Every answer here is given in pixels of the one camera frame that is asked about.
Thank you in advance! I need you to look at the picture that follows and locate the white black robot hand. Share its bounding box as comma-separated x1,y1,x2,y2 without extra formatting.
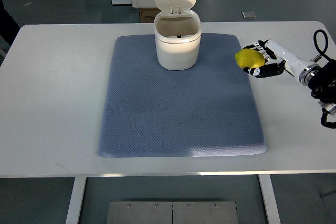
243,40,313,78

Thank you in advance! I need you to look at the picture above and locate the yellow lemon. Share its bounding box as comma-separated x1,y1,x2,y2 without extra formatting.
235,48,265,69

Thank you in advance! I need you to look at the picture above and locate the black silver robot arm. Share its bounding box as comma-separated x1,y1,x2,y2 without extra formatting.
299,59,335,117

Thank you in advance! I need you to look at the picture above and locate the white trash bin open lid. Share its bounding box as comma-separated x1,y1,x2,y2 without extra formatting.
154,0,202,70

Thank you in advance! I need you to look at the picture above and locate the grey floor socket plate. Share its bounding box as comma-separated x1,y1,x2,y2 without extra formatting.
242,11,257,20

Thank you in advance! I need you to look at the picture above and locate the blue-grey textured mat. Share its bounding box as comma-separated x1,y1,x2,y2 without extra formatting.
98,33,267,158

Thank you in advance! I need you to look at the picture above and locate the white table right leg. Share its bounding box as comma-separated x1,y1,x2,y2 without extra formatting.
258,175,281,224

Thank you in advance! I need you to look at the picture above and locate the white table leg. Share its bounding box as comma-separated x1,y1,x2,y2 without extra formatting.
258,175,281,224
66,176,87,224

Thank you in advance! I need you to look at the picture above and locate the brown cardboard box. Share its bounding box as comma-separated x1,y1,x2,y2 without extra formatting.
139,8,160,23

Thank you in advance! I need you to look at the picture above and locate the white table left leg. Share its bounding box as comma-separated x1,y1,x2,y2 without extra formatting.
66,176,87,224

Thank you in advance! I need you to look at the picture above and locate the dark clothed person edge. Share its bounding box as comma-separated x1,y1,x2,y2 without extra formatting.
0,0,20,46

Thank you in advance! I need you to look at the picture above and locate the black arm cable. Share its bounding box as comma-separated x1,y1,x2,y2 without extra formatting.
313,29,334,62

